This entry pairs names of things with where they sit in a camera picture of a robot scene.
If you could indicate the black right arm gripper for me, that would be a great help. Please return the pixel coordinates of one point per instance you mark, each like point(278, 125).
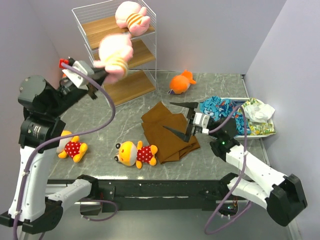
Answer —
point(191, 129)

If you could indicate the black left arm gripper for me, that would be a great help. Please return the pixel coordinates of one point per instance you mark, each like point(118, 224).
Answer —
point(100, 74)

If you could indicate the pink striped plush pig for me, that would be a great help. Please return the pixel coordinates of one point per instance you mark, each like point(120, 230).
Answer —
point(133, 16)
point(114, 52)

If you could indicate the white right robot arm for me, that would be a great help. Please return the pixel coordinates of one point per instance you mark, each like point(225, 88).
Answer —
point(281, 195)

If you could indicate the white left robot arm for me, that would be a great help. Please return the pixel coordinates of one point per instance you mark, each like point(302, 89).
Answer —
point(40, 134)

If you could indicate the brown folded cloth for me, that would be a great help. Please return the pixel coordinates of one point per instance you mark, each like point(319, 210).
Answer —
point(170, 147)

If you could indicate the blue patterned cloth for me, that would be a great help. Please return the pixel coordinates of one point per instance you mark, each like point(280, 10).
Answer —
point(217, 108)

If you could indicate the orange goldfish plush toy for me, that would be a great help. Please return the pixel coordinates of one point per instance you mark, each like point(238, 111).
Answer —
point(181, 83)

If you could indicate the floral yellow green cloth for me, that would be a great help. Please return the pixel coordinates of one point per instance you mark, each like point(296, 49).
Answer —
point(260, 122)

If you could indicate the yellow frog plush polka dress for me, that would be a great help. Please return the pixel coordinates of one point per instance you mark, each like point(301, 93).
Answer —
point(130, 154)

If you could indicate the white laundry tray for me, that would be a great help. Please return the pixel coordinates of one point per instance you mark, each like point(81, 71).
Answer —
point(257, 132)

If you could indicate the white crumpled cloth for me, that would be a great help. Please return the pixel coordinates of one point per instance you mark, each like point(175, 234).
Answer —
point(259, 113)

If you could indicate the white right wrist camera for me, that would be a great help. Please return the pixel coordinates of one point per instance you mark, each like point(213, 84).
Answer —
point(203, 123)

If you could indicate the white wire wooden shelf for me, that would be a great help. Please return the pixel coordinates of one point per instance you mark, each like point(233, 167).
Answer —
point(95, 21)

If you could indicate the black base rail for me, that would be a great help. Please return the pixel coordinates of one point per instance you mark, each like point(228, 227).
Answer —
point(142, 194)

